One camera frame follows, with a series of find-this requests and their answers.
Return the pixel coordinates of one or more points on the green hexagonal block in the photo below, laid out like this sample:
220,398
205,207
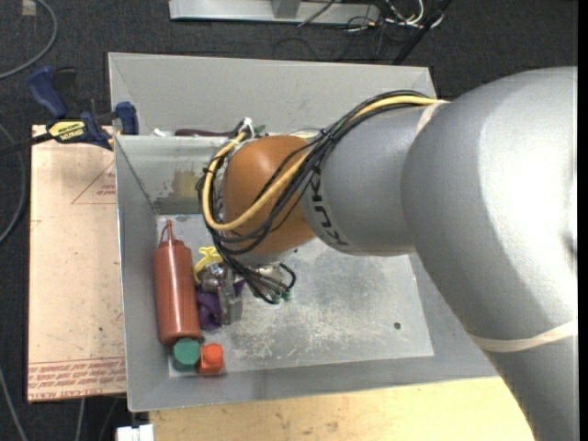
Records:
186,352

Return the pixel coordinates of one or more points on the purple toy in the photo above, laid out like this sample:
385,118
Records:
207,308

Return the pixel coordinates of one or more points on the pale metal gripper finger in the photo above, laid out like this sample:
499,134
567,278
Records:
231,306
214,275

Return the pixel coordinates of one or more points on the orange block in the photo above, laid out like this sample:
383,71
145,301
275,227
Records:
211,358

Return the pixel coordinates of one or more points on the grey metal bin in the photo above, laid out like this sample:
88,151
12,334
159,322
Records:
331,324

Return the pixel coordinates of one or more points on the red-brown squeeze bottle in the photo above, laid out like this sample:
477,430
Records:
175,292

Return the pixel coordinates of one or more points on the red-brown flat block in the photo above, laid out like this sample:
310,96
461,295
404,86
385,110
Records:
197,132

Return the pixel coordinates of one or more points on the brown cardboard board red print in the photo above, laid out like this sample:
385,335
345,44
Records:
73,264

